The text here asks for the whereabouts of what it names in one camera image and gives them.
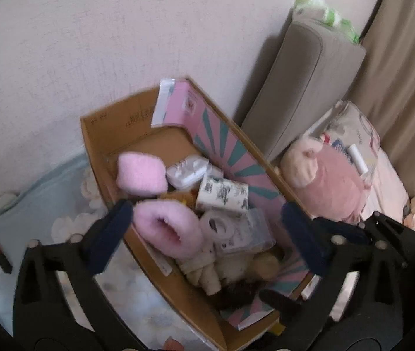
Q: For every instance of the printed white pillow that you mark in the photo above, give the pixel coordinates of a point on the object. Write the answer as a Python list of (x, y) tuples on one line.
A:
[(361, 128)]

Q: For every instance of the pale blue floral blanket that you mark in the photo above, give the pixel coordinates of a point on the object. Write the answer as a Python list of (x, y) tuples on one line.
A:
[(46, 204)]

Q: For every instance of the green and white plush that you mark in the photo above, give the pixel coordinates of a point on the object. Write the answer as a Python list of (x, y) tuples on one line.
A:
[(332, 16)]

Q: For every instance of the pale pink quilt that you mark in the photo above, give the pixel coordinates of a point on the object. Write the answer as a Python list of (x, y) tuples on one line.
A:
[(390, 186)]

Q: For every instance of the white tape roll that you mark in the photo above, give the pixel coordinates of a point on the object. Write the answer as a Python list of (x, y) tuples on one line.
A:
[(229, 226)]

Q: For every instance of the brown cardboard box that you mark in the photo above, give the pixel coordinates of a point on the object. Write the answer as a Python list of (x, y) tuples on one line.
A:
[(145, 111)]

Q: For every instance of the beige curtain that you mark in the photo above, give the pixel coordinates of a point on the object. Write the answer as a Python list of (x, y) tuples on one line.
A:
[(412, 80)]

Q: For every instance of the clear plastic packet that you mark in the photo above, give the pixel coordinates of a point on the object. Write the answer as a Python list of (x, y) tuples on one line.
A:
[(257, 226)]

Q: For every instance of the beige plush toy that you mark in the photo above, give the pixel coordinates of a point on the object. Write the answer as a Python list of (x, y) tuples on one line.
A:
[(204, 274)]

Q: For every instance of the white printed tissue pack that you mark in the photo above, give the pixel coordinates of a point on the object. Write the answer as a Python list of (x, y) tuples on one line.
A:
[(222, 193)]

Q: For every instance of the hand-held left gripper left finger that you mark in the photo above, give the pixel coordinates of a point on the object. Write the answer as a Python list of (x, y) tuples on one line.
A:
[(108, 239)]

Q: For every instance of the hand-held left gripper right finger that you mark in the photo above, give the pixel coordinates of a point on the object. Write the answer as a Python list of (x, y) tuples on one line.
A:
[(302, 243)]

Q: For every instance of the small white tube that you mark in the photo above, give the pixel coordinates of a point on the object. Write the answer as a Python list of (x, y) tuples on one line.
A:
[(357, 159)]

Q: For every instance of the pink pig plush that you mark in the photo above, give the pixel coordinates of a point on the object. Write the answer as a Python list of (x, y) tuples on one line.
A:
[(332, 175)]

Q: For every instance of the brown plush toy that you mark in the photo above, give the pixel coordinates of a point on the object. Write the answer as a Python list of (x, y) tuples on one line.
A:
[(180, 197)]

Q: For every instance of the red and black lipstick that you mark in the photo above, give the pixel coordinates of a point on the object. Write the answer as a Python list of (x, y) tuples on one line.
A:
[(0, 257)]

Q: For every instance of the tan round item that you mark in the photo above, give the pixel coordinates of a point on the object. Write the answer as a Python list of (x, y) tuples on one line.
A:
[(266, 263)]

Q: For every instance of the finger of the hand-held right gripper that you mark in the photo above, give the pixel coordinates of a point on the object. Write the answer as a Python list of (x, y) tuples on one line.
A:
[(288, 307)]

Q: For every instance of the white moulded plastic case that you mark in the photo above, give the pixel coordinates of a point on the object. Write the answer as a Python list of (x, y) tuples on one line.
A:
[(185, 172)]

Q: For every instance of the dark fuzzy item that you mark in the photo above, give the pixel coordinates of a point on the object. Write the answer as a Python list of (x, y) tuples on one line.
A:
[(240, 294)]

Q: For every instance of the pink fluffy slipper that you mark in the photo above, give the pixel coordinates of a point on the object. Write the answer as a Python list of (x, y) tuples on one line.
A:
[(156, 219)]

